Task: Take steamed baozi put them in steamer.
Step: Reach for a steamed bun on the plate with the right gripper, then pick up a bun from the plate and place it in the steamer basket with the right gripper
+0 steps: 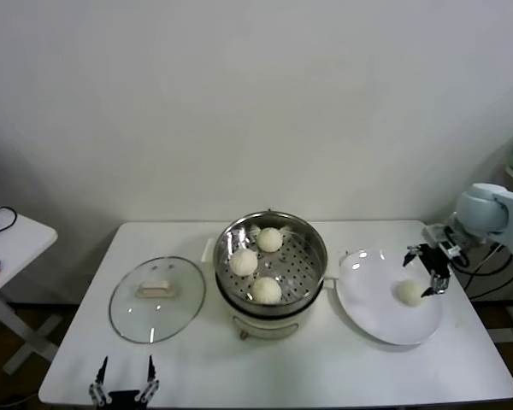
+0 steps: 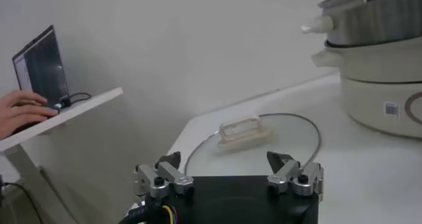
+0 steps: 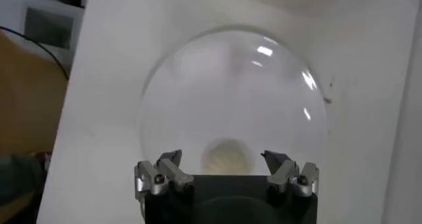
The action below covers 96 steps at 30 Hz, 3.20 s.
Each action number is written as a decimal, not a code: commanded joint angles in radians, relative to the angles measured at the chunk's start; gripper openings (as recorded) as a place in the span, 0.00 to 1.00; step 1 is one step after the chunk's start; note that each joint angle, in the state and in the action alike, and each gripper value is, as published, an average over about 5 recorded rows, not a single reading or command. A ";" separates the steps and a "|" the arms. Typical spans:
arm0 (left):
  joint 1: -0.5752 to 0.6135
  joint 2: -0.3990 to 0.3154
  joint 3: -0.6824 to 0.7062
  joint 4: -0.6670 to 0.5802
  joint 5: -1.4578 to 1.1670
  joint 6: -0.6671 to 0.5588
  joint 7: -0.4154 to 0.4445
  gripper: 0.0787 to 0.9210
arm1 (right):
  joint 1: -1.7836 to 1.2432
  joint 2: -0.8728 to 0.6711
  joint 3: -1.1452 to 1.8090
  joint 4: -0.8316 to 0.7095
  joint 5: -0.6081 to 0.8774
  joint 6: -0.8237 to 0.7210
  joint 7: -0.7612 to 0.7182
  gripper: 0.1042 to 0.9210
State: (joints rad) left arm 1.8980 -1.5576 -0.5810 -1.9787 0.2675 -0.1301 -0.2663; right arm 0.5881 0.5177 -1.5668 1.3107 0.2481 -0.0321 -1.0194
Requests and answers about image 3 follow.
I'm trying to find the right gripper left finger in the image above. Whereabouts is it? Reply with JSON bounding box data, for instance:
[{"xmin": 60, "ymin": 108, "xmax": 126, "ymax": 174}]
[{"xmin": 134, "ymin": 149, "xmax": 195, "ymax": 200}]

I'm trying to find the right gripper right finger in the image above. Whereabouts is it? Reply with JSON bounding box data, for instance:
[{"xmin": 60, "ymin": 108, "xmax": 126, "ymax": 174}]
[{"xmin": 260, "ymin": 150, "xmax": 320, "ymax": 198}]

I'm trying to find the white round plate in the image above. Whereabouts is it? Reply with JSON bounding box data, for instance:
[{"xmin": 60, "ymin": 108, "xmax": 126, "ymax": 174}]
[{"xmin": 138, "ymin": 26, "xmax": 330, "ymax": 180}]

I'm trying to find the dark green blurry object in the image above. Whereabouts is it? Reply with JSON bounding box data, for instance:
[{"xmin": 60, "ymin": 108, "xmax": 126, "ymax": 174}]
[{"xmin": 0, "ymin": 151, "xmax": 53, "ymax": 210}]

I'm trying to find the white device grey panel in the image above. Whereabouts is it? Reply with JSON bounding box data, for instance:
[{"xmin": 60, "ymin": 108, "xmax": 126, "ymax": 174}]
[{"xmin": 0, "ymin": 0, "xmax": 85, "ymax": 61}]

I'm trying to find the black thin cable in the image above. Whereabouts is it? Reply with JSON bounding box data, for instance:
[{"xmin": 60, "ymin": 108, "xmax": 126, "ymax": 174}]
[{"xmin": 0, "ymin": 26, "xmax": 70, "ymax": 81}]

